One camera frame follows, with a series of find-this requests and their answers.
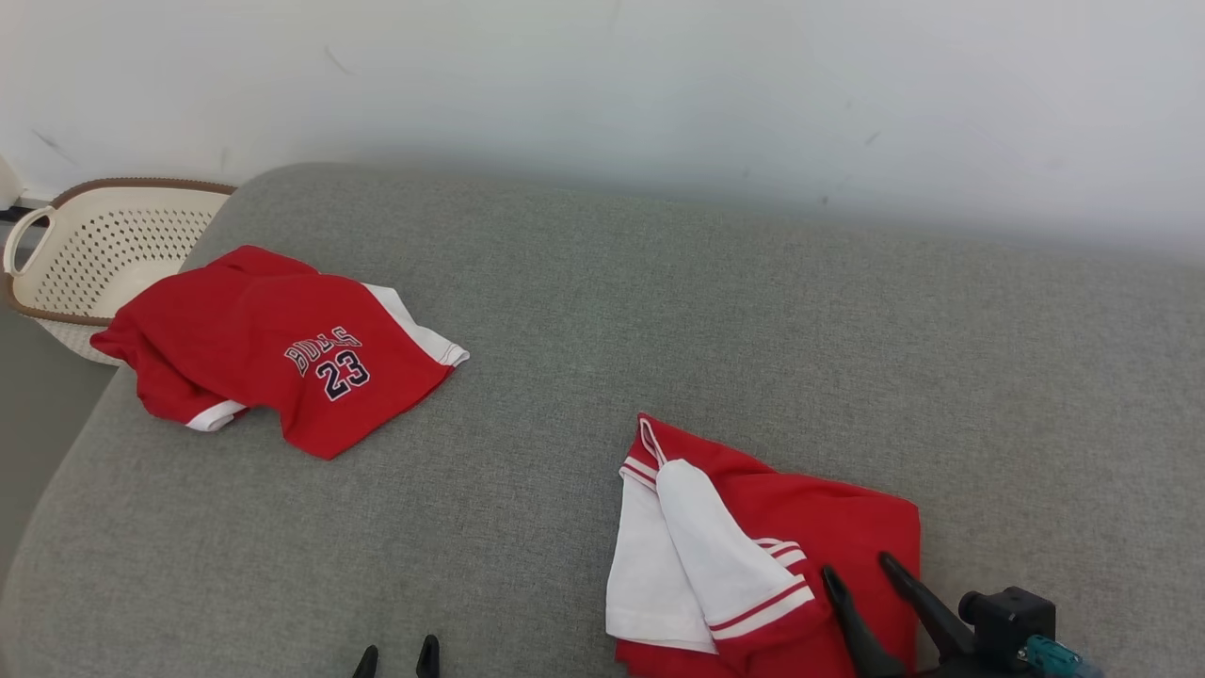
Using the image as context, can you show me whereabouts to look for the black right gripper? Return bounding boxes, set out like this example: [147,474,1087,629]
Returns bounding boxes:
[822,552,1022,678]

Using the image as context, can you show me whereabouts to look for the red Bulls 23 shorts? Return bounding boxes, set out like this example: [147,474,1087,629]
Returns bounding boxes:
[90,245,470,460]

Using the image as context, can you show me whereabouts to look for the black cable with teal plug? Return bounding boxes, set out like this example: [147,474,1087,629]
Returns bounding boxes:
[1021,635,1104,678]

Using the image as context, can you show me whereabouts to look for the grey fabric sofa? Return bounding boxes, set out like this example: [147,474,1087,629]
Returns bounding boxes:
[0,162,1205,678]

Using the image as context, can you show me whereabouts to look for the red white-sleeved jersey shirt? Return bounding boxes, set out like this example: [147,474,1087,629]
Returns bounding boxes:
[605,412,922,678]

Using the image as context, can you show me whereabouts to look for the cream perforated laundry basket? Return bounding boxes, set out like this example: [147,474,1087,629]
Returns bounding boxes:
[3,177,236,366]

